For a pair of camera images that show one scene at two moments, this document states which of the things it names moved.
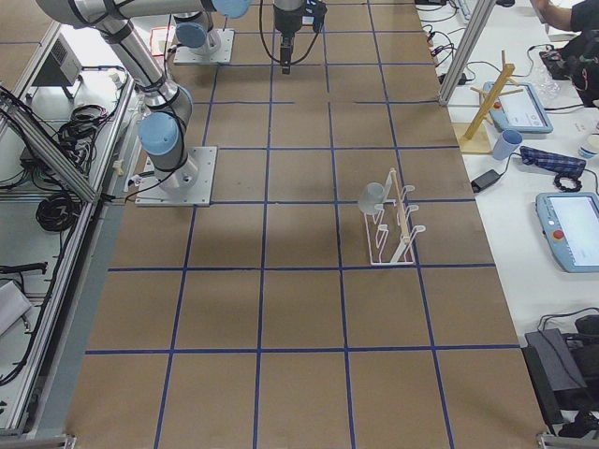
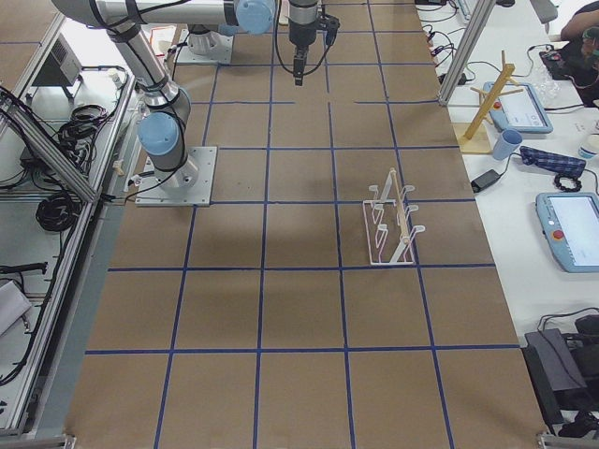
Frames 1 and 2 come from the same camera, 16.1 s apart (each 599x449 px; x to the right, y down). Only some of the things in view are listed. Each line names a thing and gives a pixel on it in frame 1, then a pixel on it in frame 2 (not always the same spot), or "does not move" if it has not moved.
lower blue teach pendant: x=570 y=222 does not move
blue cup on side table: x=507 y=141 does not move
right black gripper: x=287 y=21 -> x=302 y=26
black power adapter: x=487 y=179 does not move
